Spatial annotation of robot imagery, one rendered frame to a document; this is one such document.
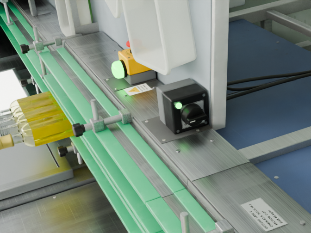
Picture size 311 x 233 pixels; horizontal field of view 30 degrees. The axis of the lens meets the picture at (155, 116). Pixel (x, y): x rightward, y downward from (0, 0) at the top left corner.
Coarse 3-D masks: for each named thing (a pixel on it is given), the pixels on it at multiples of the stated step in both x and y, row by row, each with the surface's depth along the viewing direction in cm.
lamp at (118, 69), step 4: (120, 60) 143; (112, 64) 143; (116, 64) 142; (120, 64) 142; (124, 64) 142; (112, 68) 142; (116, 68) 141; (120, 68) 141; (124, 68) 142; (112, 72) 143; (116, 72) 142; (120, 72) 142; (124, 72) 142; (116, 76) 142; (120, 76) 142; (124, 76) 143
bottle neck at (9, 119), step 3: (6, 117) 167; (9, 117) 167; (12, 117) 167; (0, 120) 166; (3, 120) 166; (6, 120) 166; (9, 120) 166; (12, 120) 167; (0, 123) 166; (3, 123) 166; (6, 123) 166; (9, 123) 166; (0, 126) 166
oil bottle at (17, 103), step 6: (30, 96) 175; (36, 96) 175; (42, 96) 174; (48, 96) 174; (12, 102) 173; (18, 102) 172; (24, 102) 172; (30, 102) 172; (12, 108) 171; (12, 114) 171
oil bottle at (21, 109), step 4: (44, 100) 171; (48, 100) 171; (52, 100) 170; (28, 104) 170; (32, 104) 169; (36, 104) 169; (40, 104) 169; (44, 104) 169; (48, 104) 168; (52, 104) 168; (16, 108) 169; (20, 108) 168; (24, 108) 168; (28, 108) 168; (32, 108) 167; (36, 108) 167; (40, 108) 167; (16, 112) 167; (20, 112) 166; (24, 112) 166; (12, 116) 167; (16, 116) 166
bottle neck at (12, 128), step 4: (8, 124) 162; (12, 124) 162; (0, 128) 161; (4, 128) 161; (8, 128) 161; (12, 128) 161; (16, 128) 161; (0, 132) 160; (4, 132) 161; (8, 132) 161; (12, 132) 162; (16, 132) 162
